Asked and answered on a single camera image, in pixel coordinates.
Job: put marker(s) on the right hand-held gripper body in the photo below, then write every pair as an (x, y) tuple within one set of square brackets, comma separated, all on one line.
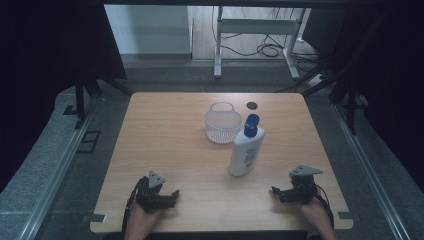
[(304, 186)]

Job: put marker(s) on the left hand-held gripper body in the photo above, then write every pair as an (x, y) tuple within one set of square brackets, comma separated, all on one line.
[(146, 195)]

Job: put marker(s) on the white bottle with blue cap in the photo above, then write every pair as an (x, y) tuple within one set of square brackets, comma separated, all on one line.
[(246, 151)]

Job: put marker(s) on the white plastic mesh basket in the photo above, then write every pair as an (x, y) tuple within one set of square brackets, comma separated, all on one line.
[(222, 128)]

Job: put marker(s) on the person's left hand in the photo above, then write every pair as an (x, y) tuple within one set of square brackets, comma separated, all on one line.
[(141, 221)]

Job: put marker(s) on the black round table grommet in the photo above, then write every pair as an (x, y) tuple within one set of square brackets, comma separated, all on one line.
[(252, 105)]

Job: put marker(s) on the black tripod stand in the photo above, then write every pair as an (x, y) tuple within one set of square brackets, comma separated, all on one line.
[(80, 100), (350, 106)]

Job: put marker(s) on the white power strip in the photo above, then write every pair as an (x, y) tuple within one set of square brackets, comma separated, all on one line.
[(316, 80)]

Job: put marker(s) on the dark curtain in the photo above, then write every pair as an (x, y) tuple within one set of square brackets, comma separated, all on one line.
[(390, 83), (43, 66)]

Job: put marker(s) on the aluminium rail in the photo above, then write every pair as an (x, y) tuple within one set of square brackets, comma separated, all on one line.
[(56, 180), (366, 166)]

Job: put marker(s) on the white metal desk frame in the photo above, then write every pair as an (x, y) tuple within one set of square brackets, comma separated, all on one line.
[(256, 26)]

